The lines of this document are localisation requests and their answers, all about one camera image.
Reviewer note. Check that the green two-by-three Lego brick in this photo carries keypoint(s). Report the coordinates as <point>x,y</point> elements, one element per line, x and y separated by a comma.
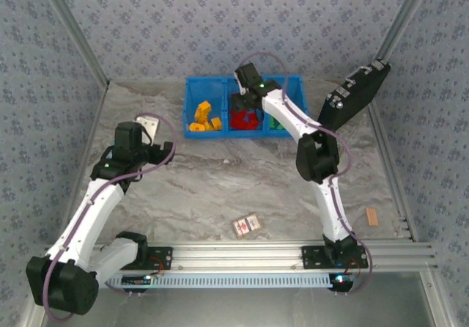
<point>274,124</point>

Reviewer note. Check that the rounded yellow Lego red dot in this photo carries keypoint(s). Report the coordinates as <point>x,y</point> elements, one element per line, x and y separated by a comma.
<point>191,126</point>

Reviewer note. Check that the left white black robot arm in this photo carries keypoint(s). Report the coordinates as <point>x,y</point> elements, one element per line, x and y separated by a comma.
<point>84,217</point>

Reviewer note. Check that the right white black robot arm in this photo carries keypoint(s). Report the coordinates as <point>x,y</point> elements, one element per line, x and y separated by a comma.
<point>289,114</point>

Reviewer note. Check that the black hard case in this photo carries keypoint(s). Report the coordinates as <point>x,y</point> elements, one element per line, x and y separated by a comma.
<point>355,92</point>

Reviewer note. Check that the small printed card box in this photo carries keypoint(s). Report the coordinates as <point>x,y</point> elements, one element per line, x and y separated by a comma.
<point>246,226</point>

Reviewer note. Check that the small controller circuit board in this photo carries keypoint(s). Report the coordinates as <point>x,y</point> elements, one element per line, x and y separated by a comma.
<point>135,280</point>
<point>340,280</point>

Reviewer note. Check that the small wooden slat block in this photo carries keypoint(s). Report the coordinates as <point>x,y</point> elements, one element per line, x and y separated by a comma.
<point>372,217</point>

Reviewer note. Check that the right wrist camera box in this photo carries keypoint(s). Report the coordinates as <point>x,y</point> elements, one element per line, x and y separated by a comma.
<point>240,85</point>

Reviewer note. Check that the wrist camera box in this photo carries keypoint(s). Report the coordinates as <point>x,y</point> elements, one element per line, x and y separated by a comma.
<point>148,127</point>
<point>240,85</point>

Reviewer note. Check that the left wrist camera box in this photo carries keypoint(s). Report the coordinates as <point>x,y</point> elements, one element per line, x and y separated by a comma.
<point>148,127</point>

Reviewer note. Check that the aluminium side rail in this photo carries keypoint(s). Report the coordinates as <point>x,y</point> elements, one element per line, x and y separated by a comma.
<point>398,195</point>
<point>89,140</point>

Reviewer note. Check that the aluminium frame post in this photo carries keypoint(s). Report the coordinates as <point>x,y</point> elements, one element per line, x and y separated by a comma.
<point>405,15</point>
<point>75,30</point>

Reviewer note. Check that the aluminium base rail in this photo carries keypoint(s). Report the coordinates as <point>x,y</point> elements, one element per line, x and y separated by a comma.
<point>238,255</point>

